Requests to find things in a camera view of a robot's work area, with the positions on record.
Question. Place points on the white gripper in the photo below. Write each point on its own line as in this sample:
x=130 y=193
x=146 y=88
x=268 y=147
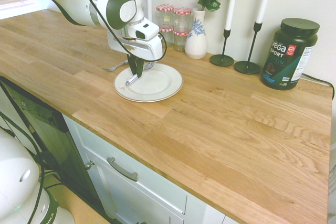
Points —
x=147 y=49

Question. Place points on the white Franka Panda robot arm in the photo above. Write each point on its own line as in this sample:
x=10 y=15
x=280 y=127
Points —
x=78 y=1

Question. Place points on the white plate with gold rim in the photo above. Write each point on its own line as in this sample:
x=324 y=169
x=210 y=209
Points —
x=157 y=85

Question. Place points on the glass jar red checkered lid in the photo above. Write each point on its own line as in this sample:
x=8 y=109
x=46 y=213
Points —
x=168 y=36
x=165 y=15
x=180 y=41
x=182 y=20

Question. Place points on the white vase with blue flower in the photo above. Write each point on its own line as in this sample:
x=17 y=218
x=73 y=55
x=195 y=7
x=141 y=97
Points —
x=195 y=43

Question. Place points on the tall dark candle holder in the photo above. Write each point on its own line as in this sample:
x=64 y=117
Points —
x=246 y=67
x=221 y=60

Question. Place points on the black dishwasher front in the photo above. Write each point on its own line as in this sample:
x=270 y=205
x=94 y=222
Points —
x=52 y=129

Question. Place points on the silver cabinet knob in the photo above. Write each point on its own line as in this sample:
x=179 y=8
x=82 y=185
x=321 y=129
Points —
x=89 y=165

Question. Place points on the white kitchen cabinet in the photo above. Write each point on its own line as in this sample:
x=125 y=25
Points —
x=147 y=195

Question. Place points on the dark Vega protein jar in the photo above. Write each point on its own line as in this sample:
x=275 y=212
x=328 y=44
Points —
x=286 y=56

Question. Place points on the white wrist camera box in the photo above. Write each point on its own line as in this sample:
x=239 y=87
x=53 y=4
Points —
x=143 y=28

